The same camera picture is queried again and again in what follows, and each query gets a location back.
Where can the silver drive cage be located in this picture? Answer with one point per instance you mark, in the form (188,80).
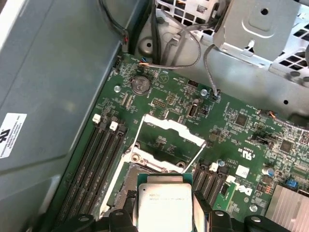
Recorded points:
(253,26)

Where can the metal socket cover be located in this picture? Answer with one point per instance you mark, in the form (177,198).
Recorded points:
(159,123)

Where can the white printed label sticker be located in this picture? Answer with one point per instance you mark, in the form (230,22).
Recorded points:
(13,135)

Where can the green motherboard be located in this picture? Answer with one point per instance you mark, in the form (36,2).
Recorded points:
(212,116)

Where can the round coin battery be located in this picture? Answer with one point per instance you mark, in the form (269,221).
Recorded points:
(141,84)

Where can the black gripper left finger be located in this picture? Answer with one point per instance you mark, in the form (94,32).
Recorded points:
(120,222)

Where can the silver CPU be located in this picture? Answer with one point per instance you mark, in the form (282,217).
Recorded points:
(164,205)

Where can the silver chipset heatsink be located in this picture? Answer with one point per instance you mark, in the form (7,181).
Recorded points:
(289,210)

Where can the silver motherboard screw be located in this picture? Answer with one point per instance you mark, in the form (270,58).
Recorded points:
(117,88)
(204,92)
(253,207)

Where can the black PC case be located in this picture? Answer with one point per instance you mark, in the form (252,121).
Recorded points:
(60,72)

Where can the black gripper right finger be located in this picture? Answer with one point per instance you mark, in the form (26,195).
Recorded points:
(217,222)

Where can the black-clipped RAM slot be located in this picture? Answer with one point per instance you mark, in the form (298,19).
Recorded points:
(93,157)
(113,157)
(201,176)
(217,186)

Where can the CPU socket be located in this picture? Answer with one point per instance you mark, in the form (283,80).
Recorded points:
(120,186)

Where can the silver internal USB port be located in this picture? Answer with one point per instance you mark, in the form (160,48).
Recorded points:
(193,111)

